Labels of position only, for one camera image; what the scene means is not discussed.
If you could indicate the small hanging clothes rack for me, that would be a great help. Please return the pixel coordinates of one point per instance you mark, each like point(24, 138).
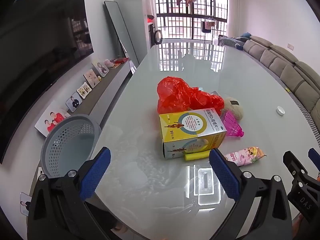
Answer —
point(207, 26)

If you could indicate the pink snack packet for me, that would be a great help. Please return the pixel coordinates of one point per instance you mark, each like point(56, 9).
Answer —
point(245, 155)

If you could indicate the grey perforated basket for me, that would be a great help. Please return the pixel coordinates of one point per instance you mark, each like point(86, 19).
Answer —
point(75, 140)

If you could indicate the pink shuttlecock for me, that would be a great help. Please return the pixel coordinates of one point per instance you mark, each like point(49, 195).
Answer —
point(231, 125)

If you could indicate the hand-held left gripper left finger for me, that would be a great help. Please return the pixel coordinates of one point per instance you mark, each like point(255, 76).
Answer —
point(96, 172)

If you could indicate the yellow medicine box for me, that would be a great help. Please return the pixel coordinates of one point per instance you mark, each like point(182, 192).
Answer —
point(190, 127)

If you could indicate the large family photo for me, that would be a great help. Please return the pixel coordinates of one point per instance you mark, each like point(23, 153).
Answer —
point(53, 120)

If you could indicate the light blue wipes packet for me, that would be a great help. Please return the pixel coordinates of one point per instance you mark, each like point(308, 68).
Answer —
point(215, 93)

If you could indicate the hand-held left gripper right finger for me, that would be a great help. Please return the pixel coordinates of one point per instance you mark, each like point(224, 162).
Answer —
point(223, 172)

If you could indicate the beige yarn ball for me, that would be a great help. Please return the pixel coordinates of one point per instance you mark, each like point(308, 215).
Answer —
point(236, 108)

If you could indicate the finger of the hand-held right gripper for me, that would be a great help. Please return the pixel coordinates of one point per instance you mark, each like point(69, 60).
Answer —
point(314, 156)
point(296, 167)

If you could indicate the white bottle cap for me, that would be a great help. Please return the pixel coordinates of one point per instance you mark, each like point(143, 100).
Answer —
point(281, 110)

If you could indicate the red plush toy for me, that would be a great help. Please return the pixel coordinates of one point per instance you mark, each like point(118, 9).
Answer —
point(180, 92)

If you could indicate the baby photo frame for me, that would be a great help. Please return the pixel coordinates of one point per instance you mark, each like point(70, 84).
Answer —
point(91, 78)

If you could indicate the black television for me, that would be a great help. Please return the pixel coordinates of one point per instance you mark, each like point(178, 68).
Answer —
point(37, 55)

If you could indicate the yellow tube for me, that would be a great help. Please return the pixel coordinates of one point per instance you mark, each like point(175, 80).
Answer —
point(197, 155)

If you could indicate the grey sofa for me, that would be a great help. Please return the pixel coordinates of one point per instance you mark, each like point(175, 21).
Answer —
point(287, 67)

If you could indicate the small photo card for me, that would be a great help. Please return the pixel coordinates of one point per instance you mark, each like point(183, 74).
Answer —
point(25, 203)

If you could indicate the black window grille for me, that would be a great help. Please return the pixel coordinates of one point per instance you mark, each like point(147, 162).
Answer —
point(175, 17)

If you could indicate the photo of man in black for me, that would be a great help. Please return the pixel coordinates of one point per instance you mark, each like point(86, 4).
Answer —
point(74, 102)

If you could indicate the pink plush toy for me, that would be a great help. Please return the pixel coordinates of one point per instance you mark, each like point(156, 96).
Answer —
point(109, 63)

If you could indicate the standing mirror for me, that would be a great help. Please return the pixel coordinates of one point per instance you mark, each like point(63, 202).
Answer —
point(120, 30)

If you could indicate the checked blanket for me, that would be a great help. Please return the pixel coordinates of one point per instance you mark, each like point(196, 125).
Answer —
point(230, 42)

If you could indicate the ornate yellow photo frame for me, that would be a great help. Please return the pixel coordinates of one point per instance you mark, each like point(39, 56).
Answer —
point(83, 90)

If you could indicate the child photo frame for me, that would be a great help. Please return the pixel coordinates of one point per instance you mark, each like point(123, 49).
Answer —
point(101, 67)

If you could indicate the red packet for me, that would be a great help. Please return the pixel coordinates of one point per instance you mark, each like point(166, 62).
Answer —
point(121, 60)

